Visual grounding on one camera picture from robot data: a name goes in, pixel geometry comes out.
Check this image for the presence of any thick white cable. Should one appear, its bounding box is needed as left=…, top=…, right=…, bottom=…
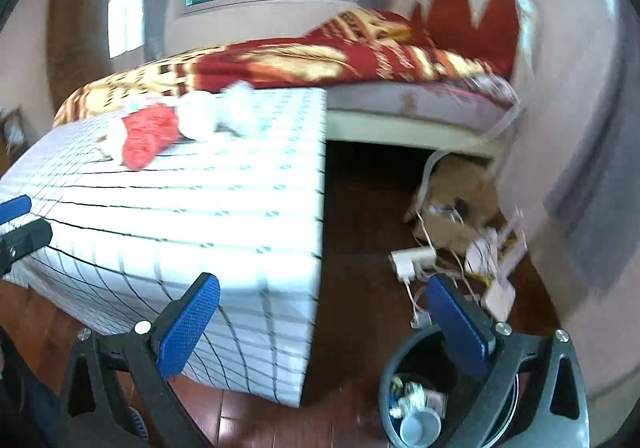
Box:
left=415, top=98, right=521, bottom=224

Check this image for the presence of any person's dark clothing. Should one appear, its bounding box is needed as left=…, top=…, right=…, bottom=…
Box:
left=0, top=325, right=66, bottom=448

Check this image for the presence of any white router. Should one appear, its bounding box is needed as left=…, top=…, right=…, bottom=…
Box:
left=482, top=208, right=528, bottom=323

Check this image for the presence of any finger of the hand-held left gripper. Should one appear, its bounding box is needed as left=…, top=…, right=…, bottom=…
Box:
left=0, top=218, right=54, bottom=276
left=0, top=195, right=32, bottom=225

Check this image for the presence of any blue striped slipper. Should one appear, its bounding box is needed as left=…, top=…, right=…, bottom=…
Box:
left=127, top=405, right=151, bottom=439

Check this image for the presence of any white cup with blue rim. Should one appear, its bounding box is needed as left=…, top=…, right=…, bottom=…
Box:
left=399, top=408, right=443, bottom=446

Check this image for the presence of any brown wooden wardrobe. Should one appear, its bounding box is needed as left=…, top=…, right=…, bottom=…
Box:
left=47, top=0, right=108, bottom=102

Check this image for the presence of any red and white headboard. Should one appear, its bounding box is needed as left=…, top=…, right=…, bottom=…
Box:
left=410, top=0, right=538, bottom=94

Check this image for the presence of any small window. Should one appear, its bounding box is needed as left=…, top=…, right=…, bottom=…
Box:
left=107, top=0, right=146, bottom=60

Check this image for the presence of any table with grid tablecloth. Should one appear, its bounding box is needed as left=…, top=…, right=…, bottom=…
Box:
left=0, top=87, right=328, bottom=409

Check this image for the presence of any white modem box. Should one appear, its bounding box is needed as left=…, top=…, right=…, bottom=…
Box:
left=465, top=229, right=501, bottom=275

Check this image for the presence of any bed with red blanket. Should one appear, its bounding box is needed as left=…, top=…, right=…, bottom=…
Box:
left=52, top=8, right=506, bottom=129

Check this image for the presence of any black trash bin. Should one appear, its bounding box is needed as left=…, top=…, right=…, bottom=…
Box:
left=377, top=325, right=521, bottom=448

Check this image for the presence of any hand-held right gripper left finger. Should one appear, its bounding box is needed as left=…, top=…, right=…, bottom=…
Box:
left=60, top=272, right=222, bottom=448

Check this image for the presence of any floral pillow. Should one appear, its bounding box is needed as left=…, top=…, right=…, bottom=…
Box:
left=465, top=76, right=518, bottom=104

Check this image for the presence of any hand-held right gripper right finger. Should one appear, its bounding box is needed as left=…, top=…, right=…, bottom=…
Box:
left=426, top=274, right=593, bottom=448

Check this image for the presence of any white bed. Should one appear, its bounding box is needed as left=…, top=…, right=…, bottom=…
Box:
left=325, top=78, right=521, bottom=159

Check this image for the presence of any white power strip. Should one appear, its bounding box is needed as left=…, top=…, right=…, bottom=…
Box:
left=390, top=248, right=437, bottom=282

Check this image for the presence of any open cardboard box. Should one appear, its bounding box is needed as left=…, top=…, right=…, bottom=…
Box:
left=412, top=155, right=501, bottom=251

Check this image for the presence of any red plastic bag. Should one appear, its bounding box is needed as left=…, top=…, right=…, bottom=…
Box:
left=121, top=105, right=179, bottom=172

